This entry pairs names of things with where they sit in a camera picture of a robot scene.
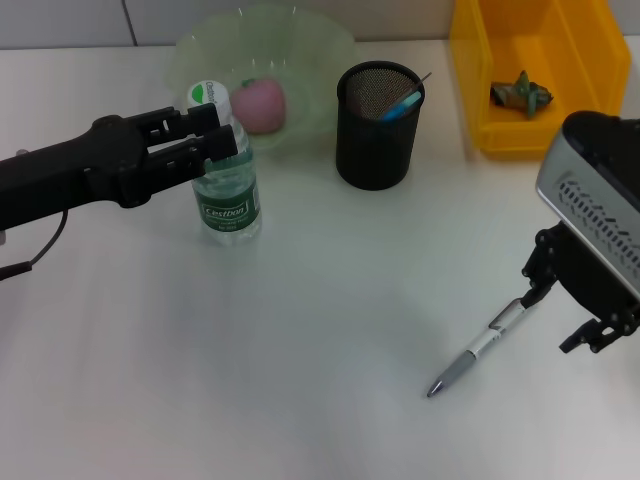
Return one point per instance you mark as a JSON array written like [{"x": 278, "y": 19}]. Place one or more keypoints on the yellow plastic bin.
[{"x": 575, "y": 40}]

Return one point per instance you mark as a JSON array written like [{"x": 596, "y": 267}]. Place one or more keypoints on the translucent green fruit bowl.
[{"x": 310, "y": 60}]

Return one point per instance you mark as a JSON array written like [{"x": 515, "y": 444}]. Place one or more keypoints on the pink toy peach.
[{"x": 260, "y": 105}]

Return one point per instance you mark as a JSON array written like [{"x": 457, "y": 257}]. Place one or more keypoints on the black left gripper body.
[{"x": 65, "y": 170}]

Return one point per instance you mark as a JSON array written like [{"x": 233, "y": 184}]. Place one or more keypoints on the clear green-label water bottle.
[{"x": 230, "y": 210}]

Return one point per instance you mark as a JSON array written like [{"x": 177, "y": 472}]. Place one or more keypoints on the black mesh pen holder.
[{"x": 375, "y": 150}]

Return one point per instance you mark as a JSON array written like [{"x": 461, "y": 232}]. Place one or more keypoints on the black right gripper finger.
[
  {"x": 542, "y": 265},
  {"x": 610, "y": 332}
]

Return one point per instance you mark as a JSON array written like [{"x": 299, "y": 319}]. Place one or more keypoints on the white grey ballpoint pen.
[{"x": 480, "y": 342}]

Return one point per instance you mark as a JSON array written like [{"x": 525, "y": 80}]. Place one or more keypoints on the green plastic wrapper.
[{"x": 522, "y": 95}]

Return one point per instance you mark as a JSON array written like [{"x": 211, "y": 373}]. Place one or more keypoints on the blue safety scissors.
[{"x": 402, "y": 107}]

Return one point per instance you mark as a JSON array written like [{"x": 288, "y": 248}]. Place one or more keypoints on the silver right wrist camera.
[{"x": 590, "y": 170}]

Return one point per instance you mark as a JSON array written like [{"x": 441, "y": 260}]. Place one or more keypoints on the clear plastic ruler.
[{"x": 424, "y": 81}]

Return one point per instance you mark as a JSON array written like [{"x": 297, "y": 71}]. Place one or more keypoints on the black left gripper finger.
[
  {"x": 200, "y": 117},
  {"x": 220, "y": 145}
]

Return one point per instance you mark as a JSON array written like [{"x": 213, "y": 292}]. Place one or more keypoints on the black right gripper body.
[{"x": 595, "y": 285}]

